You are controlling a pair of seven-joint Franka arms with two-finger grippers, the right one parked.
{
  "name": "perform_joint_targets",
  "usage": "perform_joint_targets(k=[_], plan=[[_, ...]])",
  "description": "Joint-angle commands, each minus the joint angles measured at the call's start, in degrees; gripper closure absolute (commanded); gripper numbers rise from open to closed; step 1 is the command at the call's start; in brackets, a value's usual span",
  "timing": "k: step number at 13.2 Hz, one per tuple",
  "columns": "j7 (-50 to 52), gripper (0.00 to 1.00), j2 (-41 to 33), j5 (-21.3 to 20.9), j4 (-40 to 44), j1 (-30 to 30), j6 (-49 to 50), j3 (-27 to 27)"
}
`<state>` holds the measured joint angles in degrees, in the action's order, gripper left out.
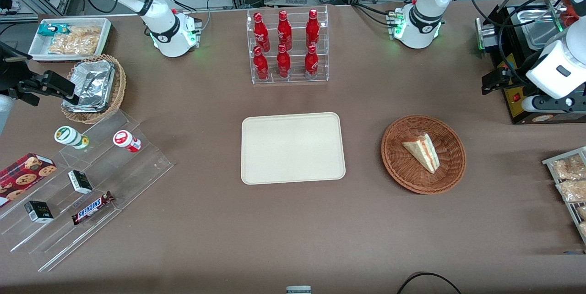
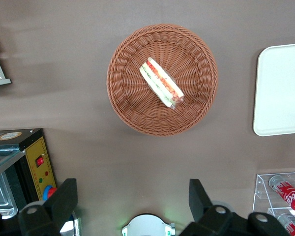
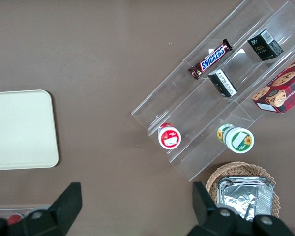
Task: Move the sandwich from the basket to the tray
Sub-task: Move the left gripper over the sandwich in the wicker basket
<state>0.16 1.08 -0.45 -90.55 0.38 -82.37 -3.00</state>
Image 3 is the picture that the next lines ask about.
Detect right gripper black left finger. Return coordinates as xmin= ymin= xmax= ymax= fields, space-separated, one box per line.
xmin=0 ymin=182 xmax=83 ymax=236

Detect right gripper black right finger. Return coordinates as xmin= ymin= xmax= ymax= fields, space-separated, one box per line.
xmin=188 ymin=181 xmax=295 ymax=236

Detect light wicker basket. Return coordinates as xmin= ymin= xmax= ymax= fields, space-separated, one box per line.
xmin=206 ymin=161 xmax=281 ymax=219

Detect cream rectangular serving tray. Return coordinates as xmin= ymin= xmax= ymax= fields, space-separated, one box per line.
xmin=0 ymin=89 xmax=59 ymax=171

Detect stacked aluminium foil trays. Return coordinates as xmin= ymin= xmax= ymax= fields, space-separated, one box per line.
xmin=216 ymin=176 xmax=275 ymax=222

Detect clear acrylic bottle rack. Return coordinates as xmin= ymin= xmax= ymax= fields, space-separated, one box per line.
xmin=0 ymin=207 xmax=51 ymax=222

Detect green sunflower white jar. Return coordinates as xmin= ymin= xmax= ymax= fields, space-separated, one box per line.
xmin=216 ymin=123 xmax=255 ymax=154

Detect red lid white jar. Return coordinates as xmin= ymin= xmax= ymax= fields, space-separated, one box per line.
xmin=158 ymin=122 xmax=182 ymax=150

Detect clear acrylic stepped shelf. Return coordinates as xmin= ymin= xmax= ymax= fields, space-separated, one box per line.
xmin=131 ymin=0 xmax=295 ymax=182

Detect small black carton box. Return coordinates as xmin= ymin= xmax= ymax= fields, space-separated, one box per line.
xmin=207 ymin=69 xmax=238 ymax=98
xmin=247 ymin=29 xmax=284 ymax=61

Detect red plaid cookie box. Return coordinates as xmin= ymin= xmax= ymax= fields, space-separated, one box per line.
xmin=251 ymin=52 xmax=295 ymax=114

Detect Snickers chocolate bar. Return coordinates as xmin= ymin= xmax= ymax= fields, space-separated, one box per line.
xmin=188 ymin=38 xmax=233 ymax=81

